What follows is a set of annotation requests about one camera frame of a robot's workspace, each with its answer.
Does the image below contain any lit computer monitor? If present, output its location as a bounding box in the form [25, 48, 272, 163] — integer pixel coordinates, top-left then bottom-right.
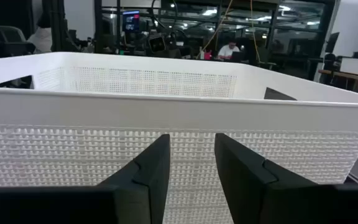
[122, 10, 140, 33]

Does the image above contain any yellow cable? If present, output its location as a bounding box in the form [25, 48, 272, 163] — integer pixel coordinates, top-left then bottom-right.
[196, 0, 234, 59]

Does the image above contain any grey office chair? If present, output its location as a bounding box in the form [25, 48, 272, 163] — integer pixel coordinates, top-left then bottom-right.
[0, 25, 27, 44]

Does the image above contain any wooden workbench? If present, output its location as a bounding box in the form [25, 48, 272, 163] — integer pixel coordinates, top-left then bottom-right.
[318, 68, 358, 93]

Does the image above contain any white perforated plastic basket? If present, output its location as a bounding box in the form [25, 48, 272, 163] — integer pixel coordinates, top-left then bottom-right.
[0, 51, 358, 224]

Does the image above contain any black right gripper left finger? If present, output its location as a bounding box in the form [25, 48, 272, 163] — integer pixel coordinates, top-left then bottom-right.
[96, 133, 171, 224]

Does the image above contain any person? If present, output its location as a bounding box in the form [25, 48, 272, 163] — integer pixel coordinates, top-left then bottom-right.
[26, 12, 53, 54]
[218, 39, 241, 60]

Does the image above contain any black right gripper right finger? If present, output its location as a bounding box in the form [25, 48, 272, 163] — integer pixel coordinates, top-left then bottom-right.
[214, 133, 335, 224]

